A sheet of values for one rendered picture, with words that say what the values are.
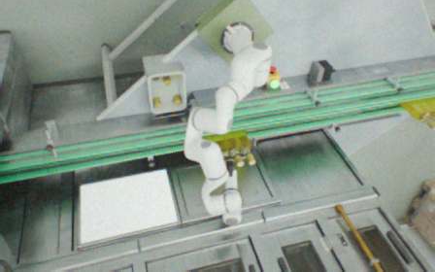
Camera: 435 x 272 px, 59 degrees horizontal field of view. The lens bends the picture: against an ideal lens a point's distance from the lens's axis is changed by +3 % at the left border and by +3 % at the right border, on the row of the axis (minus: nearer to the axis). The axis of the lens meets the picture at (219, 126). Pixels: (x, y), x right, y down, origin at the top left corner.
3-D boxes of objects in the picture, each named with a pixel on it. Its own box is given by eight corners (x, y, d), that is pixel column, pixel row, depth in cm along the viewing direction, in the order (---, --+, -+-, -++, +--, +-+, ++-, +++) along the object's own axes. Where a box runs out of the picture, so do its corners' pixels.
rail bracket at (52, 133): (51, 134, 181) (50, 168, 165) (42, 106, 169) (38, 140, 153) (63, 132, 182) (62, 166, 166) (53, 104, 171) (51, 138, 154)
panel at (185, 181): (78, 187, 181) (78, 252, 157) (77, 184, 179) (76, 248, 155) (255, 153, 201) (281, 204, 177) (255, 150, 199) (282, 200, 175)
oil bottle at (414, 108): (394, 100, 219) (428, 132, 199) (398, 92, 216) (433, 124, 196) (403, 99, 221) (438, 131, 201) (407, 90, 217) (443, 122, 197)
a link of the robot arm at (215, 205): (226, 160, 141) (239, 199, 153) (193, 167, 144) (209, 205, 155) (226, 176, 134) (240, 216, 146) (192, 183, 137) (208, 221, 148)
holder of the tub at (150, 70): (150, 112, 192) (152, 121, 187) (144, 65, 174) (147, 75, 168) (183, 107, 196) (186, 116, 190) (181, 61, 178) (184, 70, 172)
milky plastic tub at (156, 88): (149, 104, 188) (151, 115, 182) (144, 65, 173) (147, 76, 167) (183, 99, 192) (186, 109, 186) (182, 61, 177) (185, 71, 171)
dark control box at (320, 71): (309, 74, 205) (316, 82, 199) (312, 60, 200) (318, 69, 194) (322, 71, 207) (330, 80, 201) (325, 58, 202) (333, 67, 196)
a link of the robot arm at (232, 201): (216, 207, 143) (240, 202, 142) (215, 185, 151) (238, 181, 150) (225, 228, 153) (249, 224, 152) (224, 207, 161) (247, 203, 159)
